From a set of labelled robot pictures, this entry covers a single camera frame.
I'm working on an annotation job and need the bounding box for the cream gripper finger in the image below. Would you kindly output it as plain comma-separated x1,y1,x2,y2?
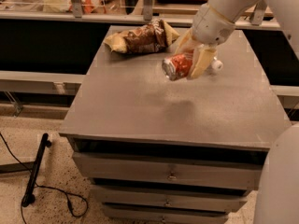
175,28,203,54
188,45,217,79

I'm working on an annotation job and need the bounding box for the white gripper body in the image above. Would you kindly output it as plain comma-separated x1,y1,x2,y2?
192,4,235,45

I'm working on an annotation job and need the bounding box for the red coke can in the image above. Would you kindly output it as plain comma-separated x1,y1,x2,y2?
162,53,192,81

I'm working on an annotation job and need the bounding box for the brown chip bag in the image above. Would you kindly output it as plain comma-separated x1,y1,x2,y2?
104,19,179,54

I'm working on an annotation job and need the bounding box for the clear plastic water bottle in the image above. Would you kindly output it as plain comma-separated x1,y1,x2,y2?
210,58,223,72

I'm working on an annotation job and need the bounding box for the wooden desk in background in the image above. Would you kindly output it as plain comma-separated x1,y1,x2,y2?
152,0,275,17

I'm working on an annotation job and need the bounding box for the grey drawer cabinet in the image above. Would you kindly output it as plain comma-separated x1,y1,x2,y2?
59,25,292,224

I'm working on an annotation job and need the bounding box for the grey metal railing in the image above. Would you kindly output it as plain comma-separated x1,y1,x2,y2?
0,0,283,31

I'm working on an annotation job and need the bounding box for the top cabinet drawer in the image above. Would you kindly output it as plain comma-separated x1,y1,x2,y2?
73,152,262,190

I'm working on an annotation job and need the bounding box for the cabinet drawer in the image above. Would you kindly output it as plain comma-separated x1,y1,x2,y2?
91,185,247,213
103,203,228,224
73,152,262,190

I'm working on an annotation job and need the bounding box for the middle cabinet drawer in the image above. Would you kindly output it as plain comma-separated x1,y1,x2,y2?
91,185,247,213

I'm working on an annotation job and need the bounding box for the bottom cabinet drawer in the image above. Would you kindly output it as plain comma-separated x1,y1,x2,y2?
103,203,228,224

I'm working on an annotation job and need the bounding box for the black floor stand bar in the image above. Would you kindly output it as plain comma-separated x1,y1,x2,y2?
21,133,51,207

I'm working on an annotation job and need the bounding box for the black floor cable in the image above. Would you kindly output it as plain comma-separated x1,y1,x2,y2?
0,131,90,224

